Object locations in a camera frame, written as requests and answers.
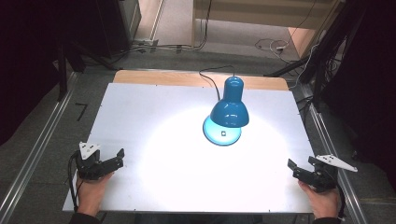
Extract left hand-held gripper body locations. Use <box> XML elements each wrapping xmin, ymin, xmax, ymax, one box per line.
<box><xmin>74</xmin><ymin>141</ymin><xmax>105</xmax><ymax>181</ymax></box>

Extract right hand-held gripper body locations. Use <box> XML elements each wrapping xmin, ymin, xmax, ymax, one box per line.
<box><xmin>307</xmin><ymin>154</ymin><xmax>359</xmax><ymax>193</ymax></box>

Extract blue desk lamp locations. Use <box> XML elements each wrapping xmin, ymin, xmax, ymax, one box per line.
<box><xmin>202</xmin><ymin>75</ymin><xmax>250</xmax><ymax>147</ymax></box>

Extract person's right hand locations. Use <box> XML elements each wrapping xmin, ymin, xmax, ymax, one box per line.
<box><xmin>297</xmin><ymin>180</ymin><xmax>341</xmax><ymax>220</ymax></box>

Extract person's left hand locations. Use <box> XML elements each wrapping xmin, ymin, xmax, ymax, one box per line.
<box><xmin>76</xmin><ymin>172</ymin><xmax>115</xmax><ymax>217</ymax></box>

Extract black tape mark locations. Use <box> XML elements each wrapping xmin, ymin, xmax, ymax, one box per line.
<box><xmin>74</xmin><ymin>102</ymin><xmax>90</xmax><ymax>122</ymax></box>

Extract black metal stand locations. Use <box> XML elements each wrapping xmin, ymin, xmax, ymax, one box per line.
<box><xmin>56</xmin><ymin>43</ymin><xmax>69</xmax><ymax>103</ymax></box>
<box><xmin>263</xmin><ymin>0</ymin><xmax>367</xmax><ymax>110</ymax></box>

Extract grey power strip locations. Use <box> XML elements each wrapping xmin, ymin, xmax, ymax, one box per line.
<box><xmin>133</xmin><ymin>37</ymin><xmax>160</xmax><ymax>49</ymax></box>

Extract dark cabinet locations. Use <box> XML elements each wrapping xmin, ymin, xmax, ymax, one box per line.
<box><xmin>95</xmin><ymin>0</ymin><xmax>143</xmax><ymax>59</ymax></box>

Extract light wooden furniture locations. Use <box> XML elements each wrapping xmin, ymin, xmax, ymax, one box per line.
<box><xmin>191</xmin><ymin>0</ymin><xmax>345</xmax><ymax>60</ymax></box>

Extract aluminium floor rail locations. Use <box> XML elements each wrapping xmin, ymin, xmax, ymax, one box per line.
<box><xmin>0</xmin><ymin>72</ymin><xmax>80</xmax><ymax>224</ymax></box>
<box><xmin>299</xmin><ymin>83</ymin><xmax>370</xmax><ymax>224</ymax></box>

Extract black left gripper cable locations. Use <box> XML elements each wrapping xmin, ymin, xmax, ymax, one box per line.
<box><xmin>67</xmin><ymin>150</ymin><xmax>81</xmax><ymax>213</ymax></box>

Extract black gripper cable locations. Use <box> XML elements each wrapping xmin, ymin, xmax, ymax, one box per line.
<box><xmin>67</xmin><ymin>150</ymin><xmax>81</xmax><ymax>213</ymax></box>
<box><xmin>335</xmin><ymin>183</ymin><xmax>347</xmax><ymax>219</ymax></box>

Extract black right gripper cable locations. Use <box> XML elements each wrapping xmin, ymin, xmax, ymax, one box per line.
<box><xmin>335</xmin><ymin>183</ymin><xmax>347</xmax><ymax>219</ymax></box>

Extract black lamp cable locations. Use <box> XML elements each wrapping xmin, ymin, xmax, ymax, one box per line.
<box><xmin>198</xmin><ymin>64</ymin><xmax>235</xmax><ymax>101</ymax></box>

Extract white floor cable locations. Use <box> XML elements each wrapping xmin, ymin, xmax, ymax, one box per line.
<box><xmin>254</xmin><ymin>37</ymin><xmax>301</xmax><ymax>64</ymax></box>

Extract black floor cable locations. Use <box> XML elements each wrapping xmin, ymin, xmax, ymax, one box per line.
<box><xmin>106</xmin><ymin>0</ymin><xmax>214</xmax><ymax>63</ymax></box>

